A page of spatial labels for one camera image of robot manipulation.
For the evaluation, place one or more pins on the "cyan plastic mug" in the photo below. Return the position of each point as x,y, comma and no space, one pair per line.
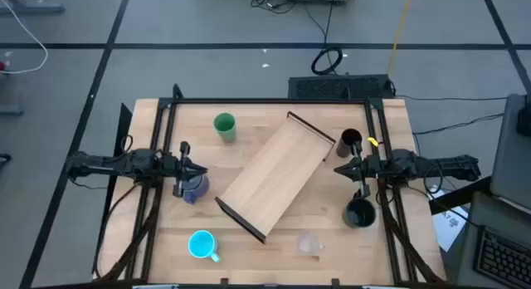
201,244

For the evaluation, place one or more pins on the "small red object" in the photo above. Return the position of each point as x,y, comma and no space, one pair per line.
2,66

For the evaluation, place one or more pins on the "small black floor object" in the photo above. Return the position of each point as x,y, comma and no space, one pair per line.
4,158

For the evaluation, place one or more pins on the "yellow tag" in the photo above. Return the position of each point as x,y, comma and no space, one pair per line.
373,142

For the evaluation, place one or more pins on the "black computer case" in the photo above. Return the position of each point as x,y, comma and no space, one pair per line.
315,87

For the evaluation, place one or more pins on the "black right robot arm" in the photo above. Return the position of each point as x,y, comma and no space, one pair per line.
435,164

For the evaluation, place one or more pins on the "purple insulated mug with lid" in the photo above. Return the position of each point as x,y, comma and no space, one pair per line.
199,189

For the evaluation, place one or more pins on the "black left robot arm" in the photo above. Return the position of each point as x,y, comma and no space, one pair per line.
103,164

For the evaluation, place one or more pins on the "black keyboard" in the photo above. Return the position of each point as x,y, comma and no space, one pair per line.
502,260

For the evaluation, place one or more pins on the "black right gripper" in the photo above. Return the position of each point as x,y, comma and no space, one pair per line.
369,168

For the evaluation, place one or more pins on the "black aluminium table frame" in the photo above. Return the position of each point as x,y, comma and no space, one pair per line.
269,101

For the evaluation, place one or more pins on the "light grey cabinet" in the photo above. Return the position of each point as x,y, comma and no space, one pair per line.
512,156

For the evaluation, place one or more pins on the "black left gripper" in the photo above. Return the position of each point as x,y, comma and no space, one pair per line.
176,168

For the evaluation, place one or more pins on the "black device on cabinet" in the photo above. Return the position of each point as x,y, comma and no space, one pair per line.
524,123

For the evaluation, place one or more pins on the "white paper sheet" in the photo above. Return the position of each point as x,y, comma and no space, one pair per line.
450,226

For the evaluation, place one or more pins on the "tall black tumbler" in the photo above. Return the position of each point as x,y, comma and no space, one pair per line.
346,143

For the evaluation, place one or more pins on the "wooden shelf with black legs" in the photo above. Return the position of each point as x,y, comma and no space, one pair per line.
274,177

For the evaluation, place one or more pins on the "dark grey desk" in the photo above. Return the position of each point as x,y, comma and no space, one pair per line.
485,214

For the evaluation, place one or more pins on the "dark blue speckled enamel mug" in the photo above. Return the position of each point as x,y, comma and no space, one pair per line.
360,214

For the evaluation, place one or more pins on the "grey metal table foot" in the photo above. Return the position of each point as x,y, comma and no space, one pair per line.
37,8
10,110

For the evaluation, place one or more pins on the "green plastic cup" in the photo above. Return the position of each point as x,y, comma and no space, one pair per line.
225,125

